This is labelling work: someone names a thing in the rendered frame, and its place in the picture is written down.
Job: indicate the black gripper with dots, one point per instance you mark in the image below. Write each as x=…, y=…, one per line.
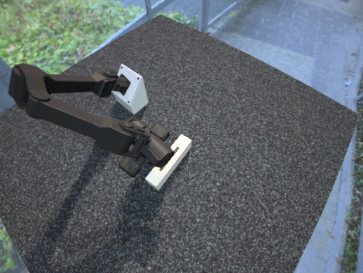
x=133, y=166

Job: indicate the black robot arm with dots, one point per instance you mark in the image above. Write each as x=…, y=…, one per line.
x=30, y=87

